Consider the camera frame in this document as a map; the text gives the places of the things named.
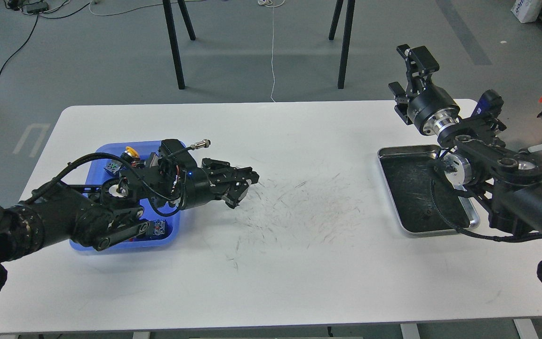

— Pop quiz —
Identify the blue plastic tray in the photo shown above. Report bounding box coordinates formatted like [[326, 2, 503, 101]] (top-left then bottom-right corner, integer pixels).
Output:
[[69, 140, 188, 254]]

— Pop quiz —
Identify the metal tray with black mat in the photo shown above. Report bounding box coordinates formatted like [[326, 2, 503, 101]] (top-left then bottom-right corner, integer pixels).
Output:
[[378, 145, 480, 236]]

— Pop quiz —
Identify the red push button switch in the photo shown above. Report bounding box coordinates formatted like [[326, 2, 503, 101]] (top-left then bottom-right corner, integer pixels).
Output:
[[134, 219, 172, 241]]

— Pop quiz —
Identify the black tripod right leg pair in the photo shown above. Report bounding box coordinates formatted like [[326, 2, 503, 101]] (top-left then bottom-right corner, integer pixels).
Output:
[[328, 0, 356, 89]]

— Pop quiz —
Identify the white cardboard box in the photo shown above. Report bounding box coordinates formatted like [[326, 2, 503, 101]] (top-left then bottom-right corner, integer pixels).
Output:
[[510, 0, 542, 24]]

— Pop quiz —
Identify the power strip on floor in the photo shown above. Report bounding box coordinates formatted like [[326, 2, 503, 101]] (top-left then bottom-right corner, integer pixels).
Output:
[[21, 0, 50, 15]]

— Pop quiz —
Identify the black tripod leg pair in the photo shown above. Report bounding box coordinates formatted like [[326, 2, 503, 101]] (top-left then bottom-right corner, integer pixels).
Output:
[[162, 0, 196, 90], [328, 0, 356, 89]]

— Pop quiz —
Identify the white cable on floor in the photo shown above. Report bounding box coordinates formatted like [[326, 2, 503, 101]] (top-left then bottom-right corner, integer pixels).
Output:
[[258, 0, 287, 103]]

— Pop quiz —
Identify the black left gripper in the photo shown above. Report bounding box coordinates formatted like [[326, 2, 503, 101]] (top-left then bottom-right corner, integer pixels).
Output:
[[178, 157, 260, 210]]

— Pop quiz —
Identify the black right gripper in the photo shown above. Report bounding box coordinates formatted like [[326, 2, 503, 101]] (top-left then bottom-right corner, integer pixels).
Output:
[[389, 45, 460, 136]]

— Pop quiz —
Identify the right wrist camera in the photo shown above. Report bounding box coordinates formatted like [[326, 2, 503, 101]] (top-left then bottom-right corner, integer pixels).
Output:
[[471, 89, 505, 118]]

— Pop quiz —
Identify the black tripod left leg pair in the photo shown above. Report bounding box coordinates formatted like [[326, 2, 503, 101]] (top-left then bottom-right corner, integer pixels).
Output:
[[162, 0, 196, 90]]

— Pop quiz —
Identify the black cable on floor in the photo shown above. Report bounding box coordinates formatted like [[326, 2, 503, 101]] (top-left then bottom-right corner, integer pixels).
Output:
[[0, 0, 93, 115]]

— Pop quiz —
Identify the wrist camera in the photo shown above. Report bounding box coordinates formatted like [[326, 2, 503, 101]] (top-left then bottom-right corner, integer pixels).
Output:
[[158, 139, 198, 175], [471, 89, 505, 118]]

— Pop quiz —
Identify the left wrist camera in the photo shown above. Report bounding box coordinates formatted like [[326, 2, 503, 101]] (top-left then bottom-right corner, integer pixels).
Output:
[[158, 139, 198, 175]]

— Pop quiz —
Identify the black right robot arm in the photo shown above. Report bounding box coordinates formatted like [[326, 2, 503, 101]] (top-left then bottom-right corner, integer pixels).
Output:
[[389, 44, 542, 283]]

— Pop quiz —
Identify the yellow push button switch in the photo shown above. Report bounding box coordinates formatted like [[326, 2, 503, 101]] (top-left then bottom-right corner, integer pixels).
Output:
[[104, 146, 145, 177]]

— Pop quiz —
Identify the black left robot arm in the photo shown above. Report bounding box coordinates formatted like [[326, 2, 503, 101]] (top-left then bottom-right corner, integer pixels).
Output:
[[0, 139, 259, 291]]

